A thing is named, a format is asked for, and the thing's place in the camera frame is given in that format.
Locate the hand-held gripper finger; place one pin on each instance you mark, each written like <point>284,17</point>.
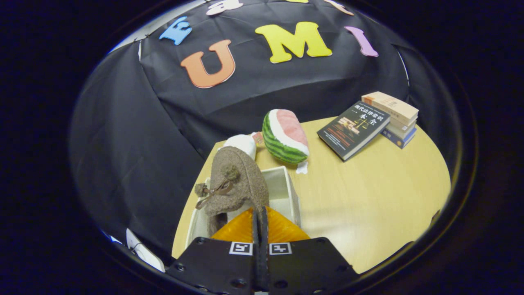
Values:
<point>265,262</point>
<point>256,262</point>

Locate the grey fabric storage box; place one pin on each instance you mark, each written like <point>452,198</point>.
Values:
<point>282,192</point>

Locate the brown fuzzy slipper shoe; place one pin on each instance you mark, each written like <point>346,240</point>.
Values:
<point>241,180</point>

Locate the white side table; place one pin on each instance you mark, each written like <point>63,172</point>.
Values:
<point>143,252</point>

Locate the white plush toy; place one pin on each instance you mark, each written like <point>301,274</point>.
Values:
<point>241,143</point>

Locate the watermelon slice plush toy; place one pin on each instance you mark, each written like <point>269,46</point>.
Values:
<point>284,137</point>

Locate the black cover book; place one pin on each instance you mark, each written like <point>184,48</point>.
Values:
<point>352,129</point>

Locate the black backdrop cloth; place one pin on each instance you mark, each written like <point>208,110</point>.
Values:
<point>135,143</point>

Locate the blue cover book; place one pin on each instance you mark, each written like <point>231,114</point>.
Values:
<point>401,140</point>

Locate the white cover book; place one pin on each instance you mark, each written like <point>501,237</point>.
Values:
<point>403,129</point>

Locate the beige cover book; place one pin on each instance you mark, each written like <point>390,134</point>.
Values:
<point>391,105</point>

